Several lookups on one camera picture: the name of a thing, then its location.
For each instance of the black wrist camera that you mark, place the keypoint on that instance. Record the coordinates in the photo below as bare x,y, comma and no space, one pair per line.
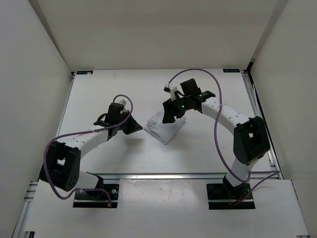
188,87
115,115

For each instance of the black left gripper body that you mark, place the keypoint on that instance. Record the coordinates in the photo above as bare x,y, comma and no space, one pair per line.
126,117

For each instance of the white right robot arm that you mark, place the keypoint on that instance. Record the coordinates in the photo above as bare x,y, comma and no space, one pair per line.
250,139

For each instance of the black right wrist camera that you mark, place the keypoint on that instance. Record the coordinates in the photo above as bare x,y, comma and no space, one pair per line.
188,87

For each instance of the aluminium frame rail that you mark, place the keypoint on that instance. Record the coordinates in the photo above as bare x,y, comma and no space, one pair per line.
154,176

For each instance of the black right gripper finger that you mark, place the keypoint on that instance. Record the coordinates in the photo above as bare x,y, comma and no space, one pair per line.
170,108
171,118

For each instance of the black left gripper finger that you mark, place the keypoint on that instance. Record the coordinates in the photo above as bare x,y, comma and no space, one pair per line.
128,130
132,122

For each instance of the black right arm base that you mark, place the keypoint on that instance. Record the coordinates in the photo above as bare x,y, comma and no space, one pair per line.
224,196

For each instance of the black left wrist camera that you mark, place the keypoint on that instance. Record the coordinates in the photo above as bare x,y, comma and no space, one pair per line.
115,115

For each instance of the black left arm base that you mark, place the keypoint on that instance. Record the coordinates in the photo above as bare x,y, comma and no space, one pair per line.
105,197

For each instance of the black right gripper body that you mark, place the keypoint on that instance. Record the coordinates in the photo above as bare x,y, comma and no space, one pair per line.
182,105

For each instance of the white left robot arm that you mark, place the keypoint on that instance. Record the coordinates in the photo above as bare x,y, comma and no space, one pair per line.
63,158

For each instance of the white skirt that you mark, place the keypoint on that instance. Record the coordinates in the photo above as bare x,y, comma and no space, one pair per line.
163,132

